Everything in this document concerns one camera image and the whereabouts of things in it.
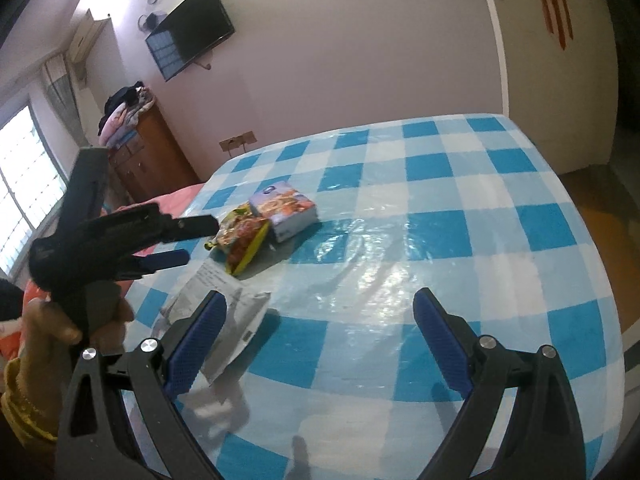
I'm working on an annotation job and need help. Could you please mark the blue checkered tablecloth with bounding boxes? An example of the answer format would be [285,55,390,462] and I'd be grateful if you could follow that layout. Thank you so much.
[119,112,629,480]

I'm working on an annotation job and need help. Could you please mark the wooden cabinet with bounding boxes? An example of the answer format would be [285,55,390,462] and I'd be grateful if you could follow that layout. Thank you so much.
[107,102,202,204]

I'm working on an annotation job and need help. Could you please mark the white air conditioner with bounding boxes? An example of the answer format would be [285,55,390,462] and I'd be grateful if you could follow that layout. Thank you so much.
[67,9,109,64]

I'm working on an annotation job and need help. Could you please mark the colourful printed cardboard box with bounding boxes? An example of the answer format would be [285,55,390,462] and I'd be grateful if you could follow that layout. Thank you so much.
[248,183,320,244]

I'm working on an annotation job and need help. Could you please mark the sheer window curtain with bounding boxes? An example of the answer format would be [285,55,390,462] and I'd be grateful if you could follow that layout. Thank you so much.
[42,54,89,147]

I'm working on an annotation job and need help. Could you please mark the person's left forearm yellow sleeve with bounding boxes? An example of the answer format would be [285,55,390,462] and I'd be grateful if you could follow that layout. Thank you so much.
[0,349,62,445]

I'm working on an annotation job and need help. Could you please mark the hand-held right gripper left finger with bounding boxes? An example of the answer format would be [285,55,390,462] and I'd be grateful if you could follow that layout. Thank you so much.
[55,289,228,480]

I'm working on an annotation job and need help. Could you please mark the yellow snack packet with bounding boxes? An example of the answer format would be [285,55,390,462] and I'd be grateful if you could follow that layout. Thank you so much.
[204,202,272,277]

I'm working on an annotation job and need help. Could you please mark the barred window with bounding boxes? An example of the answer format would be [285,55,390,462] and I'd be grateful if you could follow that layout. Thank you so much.
[0,104,69,277]

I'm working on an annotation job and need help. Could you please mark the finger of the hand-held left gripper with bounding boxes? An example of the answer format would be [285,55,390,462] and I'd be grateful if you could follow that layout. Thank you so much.
[161,214,221,244]
[131,249,190,275]

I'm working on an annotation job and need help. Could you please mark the wall outlet plate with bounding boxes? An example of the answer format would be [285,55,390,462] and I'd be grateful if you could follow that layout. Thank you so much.
[219,130,258,154]

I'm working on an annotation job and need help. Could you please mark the white door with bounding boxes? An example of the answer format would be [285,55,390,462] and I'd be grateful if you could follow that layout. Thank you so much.
[475,0,619,177]

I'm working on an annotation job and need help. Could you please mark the grey plastic mailer bag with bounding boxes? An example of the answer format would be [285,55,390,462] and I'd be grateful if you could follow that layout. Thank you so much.
[152,260,272,387]

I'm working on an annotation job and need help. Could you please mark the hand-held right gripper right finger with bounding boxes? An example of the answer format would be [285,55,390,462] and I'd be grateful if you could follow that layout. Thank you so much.
[412,287,587,480]

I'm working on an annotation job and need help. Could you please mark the pile of folded clothes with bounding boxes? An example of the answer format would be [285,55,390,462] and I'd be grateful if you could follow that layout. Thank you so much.
[97,80,157,149]

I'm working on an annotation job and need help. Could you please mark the black wall television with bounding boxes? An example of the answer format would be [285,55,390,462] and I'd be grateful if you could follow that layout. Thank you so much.
[144,0,236,82]

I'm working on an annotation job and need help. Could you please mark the red door decoration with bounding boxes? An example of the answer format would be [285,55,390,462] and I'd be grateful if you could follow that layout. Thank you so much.
[525,0,574,52]

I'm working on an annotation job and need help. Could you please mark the person's left hand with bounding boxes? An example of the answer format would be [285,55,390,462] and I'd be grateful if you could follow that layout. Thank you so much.
[20,280,136,357]

